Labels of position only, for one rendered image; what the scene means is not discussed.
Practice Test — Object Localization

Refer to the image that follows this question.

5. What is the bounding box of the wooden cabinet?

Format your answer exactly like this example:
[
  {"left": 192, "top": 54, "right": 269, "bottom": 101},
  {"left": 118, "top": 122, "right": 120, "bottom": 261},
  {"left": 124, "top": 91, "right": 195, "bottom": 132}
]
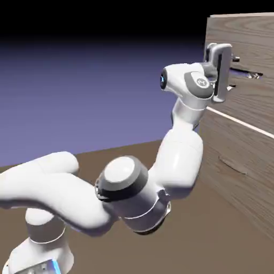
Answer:
[{"left": 197, "top": 12, "right": 274, "bottom": 243}]

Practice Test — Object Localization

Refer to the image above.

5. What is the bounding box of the wood-toned curved drawer handle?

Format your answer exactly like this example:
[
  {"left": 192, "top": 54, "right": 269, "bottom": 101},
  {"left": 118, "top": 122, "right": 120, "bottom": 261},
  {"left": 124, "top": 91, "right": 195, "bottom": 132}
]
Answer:
[{"left": 218, "top": 155, "right": 248, "bottom": 175}]

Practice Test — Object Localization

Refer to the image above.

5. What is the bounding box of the wooden drawer front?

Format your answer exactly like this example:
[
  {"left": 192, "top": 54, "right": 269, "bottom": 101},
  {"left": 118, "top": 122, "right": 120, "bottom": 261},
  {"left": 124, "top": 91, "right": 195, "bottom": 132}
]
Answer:
[
  {"left": 204, "top": 15, "right": 274, "bottom": 136},
  {"left": 197, "top": 109, "right": 274, "bottom": 243}
]

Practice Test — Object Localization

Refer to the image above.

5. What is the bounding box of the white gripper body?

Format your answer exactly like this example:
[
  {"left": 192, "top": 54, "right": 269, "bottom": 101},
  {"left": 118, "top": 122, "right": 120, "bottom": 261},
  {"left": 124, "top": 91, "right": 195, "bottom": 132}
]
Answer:
[{"left": 210, "top": 43, "right": 233, "bottom": 104}]

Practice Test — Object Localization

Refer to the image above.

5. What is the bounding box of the dark curved drawer handle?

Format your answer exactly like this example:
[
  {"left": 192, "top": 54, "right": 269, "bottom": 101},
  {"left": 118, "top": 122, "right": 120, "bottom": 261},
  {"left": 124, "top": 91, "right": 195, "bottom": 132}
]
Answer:
[{"left": 230, "top": 67, "right": 264, "bottom": 80}]

